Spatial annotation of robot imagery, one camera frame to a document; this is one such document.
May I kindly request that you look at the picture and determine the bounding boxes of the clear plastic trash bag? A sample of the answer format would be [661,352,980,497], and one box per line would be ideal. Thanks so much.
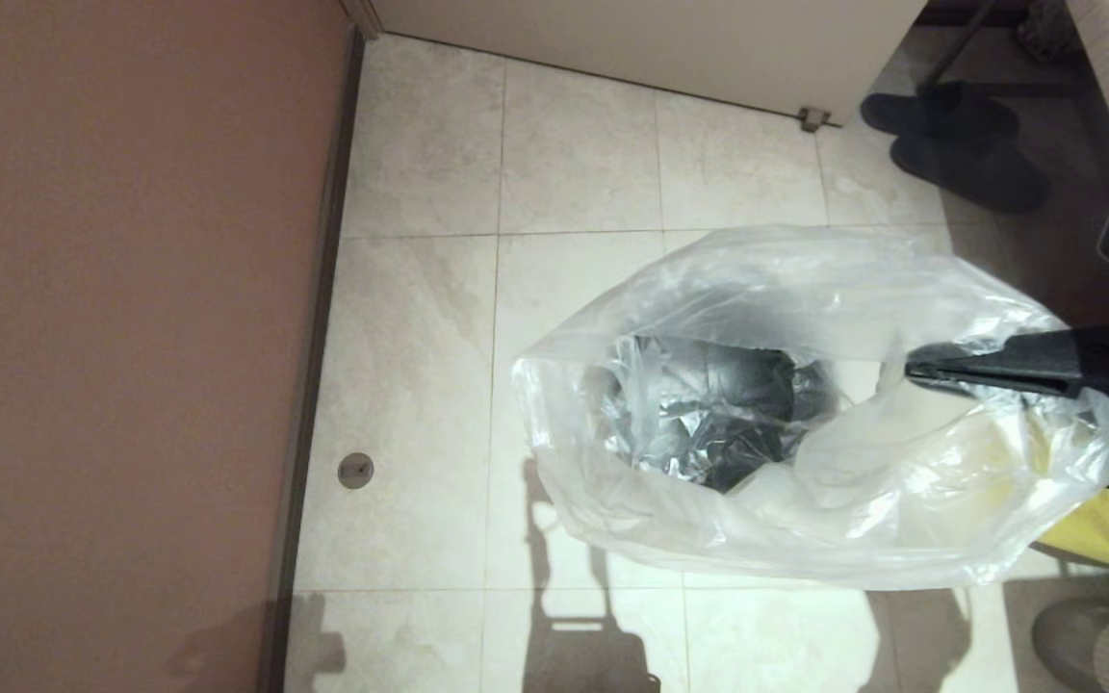
[511,226,1109,590]

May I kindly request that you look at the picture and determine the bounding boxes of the grey round trash bin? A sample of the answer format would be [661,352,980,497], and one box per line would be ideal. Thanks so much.
[603,332,839,492]

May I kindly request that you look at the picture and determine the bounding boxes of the black slipper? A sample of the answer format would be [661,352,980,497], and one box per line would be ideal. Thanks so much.
[858,85,1018,145]
[890,130,1048,215]

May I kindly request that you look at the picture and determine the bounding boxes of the dark slanted pole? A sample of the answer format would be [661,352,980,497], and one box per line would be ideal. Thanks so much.
[918,0,998,92]

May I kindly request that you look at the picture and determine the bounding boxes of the dark mop head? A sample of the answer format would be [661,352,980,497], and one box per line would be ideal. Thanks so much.
[1015,0,1080,64]

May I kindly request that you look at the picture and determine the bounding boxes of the white door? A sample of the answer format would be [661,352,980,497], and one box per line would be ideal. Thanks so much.
[367,0,931,128]

